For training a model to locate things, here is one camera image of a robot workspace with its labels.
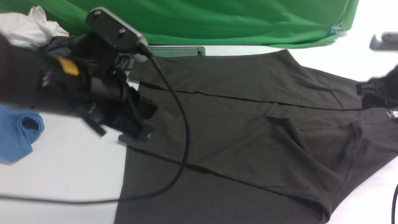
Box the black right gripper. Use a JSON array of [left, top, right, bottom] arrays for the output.
[[356, 66, 398, 108]]

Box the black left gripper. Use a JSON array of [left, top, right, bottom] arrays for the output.
[[71, 31, 158, 143]]

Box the dark gray long-sleeve shirt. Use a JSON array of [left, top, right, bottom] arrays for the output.
[[114, 50, 397, 224]]

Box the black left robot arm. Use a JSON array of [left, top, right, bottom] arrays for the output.
[[1, 33, 157, 142]]

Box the dark teal crumpled shirt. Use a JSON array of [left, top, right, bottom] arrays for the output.
[[38, 35, 134, 73]]

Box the blue crumpled shirt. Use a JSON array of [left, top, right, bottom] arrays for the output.
[[0, 104, 44, 165]]

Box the white crumpled shirt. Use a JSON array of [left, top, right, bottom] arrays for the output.
[[0, 6, 69, 49]]

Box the blue binder clip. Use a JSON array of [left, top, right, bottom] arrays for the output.
[[329, 23, 345, 36]]

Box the green backdrop cloth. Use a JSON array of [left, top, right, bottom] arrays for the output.
[[1, 0, 359, 49]]

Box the left camera black cable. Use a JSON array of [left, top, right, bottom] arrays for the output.
[[0, 53, 191, 205]]

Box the camera black cable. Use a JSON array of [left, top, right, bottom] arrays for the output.
[[0, 53, 191, 205], [391, 184, 398, 224]]

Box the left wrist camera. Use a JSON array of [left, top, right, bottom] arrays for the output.
[[86, 7, 148, 62]]

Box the right camera black cable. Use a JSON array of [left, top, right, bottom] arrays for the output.
[[391, 184, 398, 224]]

